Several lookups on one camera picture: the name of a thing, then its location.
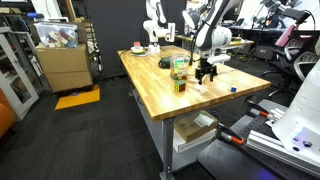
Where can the small blue object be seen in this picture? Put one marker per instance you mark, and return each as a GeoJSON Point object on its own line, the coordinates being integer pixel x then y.
{"type": "Point", "coordinates": [233, 89]}

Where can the black rounded cart top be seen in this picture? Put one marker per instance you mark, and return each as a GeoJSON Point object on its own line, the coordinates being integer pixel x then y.
{"type": "Point", "coordinates": [226, 160]}

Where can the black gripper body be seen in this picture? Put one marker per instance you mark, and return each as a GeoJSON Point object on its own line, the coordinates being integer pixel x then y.
{"type": "Point", "coordinates": [206, 67]}

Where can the large brown cardboard box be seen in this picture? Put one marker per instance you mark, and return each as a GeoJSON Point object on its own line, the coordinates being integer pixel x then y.
{"type": "Point", "coordinates": [65, 68]}

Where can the silver aluminium extrusion rail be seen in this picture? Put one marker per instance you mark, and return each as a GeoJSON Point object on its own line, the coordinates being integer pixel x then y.
{"type": "Point", "coordinates": [276, 148]}

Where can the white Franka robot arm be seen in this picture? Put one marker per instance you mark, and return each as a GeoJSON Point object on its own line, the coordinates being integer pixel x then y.
{"type": "Point", "coordinates": [213, 33]}

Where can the grey office chair pink jacket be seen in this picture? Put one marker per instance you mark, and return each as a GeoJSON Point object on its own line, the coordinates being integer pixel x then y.
{"type": "Point", "coordinates": [293, 46]}

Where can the stacked coloured plates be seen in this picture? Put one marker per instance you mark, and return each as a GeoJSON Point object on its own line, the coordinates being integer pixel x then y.
{"type": "Point", "coordinates": [137, 49]}

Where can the flat white box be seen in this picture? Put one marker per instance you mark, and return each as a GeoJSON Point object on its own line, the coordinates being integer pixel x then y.
{"type": "Point", "coordinates": [191, 145]}

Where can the wooden background table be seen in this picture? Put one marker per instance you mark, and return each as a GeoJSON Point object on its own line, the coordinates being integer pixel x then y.
{"type": "Point", "coordinates": [238, 42]}

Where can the black perforated breadboard plate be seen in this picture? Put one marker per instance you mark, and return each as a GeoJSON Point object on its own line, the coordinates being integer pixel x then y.
{"type": "Point", "coordinates": [260, 128]}

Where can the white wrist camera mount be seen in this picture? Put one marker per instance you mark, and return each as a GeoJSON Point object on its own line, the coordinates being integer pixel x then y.
{"type": "Point", "coordinates": [219, 59]}

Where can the black clamp with orange grip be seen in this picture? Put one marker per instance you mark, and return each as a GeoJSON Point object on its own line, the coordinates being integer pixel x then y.
{"type": "Point", "coordinates": [258, 109]}
{"type": "Point", "coordinates": [230, 135]}

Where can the clear container with cube packaging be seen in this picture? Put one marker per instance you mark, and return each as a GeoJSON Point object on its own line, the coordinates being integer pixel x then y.
{"type": "Point", "coordinates": [179, 65]}

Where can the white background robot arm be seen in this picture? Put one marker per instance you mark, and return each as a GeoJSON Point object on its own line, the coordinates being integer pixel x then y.
{"type": "Point", "coordinates": [156, 23]}

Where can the black partition panel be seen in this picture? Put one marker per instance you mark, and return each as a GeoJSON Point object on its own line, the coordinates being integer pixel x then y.
{"type": "Point", "coordinates": [116, 30]}

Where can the large dark Rubik's cube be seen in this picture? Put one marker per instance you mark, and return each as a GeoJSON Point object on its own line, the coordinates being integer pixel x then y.
{"type": "Point", "coordinates": [179, 86]}

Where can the orange seat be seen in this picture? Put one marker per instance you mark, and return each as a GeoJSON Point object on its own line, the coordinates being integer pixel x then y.
{"type": "Point", "coordinates": [6, 116]}

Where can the small cardboard box with label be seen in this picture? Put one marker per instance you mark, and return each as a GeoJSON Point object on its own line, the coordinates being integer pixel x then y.
{"type": "Point", "coordinates": [190, 128]}

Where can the clear plastic bin with toys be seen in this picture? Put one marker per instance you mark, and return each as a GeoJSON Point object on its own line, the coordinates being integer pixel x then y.
{"type": "Point", "coordinates": [56, 34]}

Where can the yellow floor mat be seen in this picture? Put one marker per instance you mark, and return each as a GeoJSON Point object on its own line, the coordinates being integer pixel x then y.
{"type": "Point", "coordinates": [78, 98]}

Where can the grey glass door cabinet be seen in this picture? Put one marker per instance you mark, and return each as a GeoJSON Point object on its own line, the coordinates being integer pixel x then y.
{"type": "Point", "coordinates": [16, 73]}

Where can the grey metal table frame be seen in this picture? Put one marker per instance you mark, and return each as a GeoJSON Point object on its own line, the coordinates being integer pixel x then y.
{"type": "Point", "coordinates": [167, 146]}

